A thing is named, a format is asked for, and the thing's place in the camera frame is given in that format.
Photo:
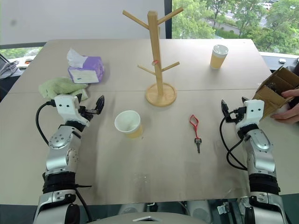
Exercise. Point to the purple tissue pack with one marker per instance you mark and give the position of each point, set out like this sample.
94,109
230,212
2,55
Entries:
87,70

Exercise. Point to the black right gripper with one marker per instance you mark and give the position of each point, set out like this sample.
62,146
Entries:
236,115

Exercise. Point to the yellow paper cup, narrow rim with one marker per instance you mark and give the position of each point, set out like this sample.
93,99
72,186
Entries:
217,58

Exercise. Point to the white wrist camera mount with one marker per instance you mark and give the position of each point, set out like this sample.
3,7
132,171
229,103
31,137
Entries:
67,107
253,112

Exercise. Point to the grey robot torso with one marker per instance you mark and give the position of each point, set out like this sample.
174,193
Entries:
144,217

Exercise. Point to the small red white tag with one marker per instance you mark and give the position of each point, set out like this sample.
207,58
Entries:
154,62

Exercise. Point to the green folded cloth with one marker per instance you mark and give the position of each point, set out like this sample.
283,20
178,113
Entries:
60,87

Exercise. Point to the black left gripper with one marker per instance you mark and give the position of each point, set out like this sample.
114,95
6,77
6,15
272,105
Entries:
88,112

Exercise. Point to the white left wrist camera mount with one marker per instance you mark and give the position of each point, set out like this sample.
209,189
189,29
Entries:
67,107

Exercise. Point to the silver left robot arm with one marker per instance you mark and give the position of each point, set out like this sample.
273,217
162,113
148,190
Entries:
61,149

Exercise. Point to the person's hand on box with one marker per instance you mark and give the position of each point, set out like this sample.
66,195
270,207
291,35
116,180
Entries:
290,93

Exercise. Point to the yellow paper cup, wide rim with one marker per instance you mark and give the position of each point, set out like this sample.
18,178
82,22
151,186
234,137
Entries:
127,124

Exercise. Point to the person's hand under box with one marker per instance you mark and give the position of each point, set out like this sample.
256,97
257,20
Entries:
286,116

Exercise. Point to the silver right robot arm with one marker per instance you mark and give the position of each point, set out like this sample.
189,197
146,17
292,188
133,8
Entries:
261,161

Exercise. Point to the small white device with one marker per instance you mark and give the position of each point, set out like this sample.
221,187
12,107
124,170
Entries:
282,60

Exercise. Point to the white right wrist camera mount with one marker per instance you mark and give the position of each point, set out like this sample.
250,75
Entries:
253,112

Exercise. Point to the wooden branched hanger stand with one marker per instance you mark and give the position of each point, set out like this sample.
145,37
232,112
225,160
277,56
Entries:
157,70

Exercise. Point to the dark window frame post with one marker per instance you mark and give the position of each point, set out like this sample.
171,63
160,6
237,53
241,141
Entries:
168,19

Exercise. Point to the grey bag by window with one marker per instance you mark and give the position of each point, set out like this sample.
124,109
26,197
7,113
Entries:
7,67

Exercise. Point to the brown cardboard box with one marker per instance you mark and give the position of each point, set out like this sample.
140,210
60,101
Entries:
278,91

